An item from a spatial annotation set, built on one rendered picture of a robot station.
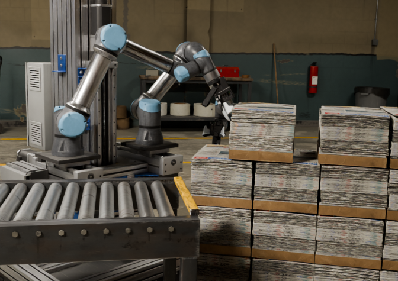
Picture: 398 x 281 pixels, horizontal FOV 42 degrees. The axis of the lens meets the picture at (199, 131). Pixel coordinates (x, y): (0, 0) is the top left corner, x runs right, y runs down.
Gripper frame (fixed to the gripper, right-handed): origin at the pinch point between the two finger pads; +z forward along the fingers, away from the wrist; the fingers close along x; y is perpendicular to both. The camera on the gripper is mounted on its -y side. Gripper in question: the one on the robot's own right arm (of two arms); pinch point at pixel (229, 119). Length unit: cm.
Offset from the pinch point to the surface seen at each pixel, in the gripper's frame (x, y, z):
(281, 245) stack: -19, -3, 61
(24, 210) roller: -102, -55, -9
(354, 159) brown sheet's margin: -20, 44, 39
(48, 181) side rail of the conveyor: -67, -63, -14
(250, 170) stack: -19.1, 1.2, 23.9
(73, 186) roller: -70, -53, -8
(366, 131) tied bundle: -19, 54, 30
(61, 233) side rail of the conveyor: -112, -41, 1
